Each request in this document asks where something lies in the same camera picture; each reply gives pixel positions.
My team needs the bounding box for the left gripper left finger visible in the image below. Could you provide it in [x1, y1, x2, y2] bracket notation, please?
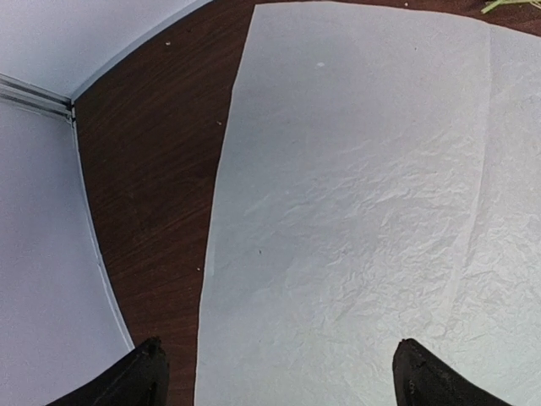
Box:
[49, 337, 170, 406]

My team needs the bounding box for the yellow fake flower bunch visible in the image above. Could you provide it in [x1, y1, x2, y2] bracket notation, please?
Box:
[480, 0, 541, 14]

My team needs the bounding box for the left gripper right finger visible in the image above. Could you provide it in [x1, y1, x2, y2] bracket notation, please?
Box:
[392, 338, 508, 406]

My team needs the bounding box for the left aluminium frame post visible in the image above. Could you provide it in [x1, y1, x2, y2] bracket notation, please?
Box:
[0, 74, 75, 123]

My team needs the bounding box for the white wrapping paper sheet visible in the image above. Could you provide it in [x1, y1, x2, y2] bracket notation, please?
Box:
[194, 2, 540, 405]

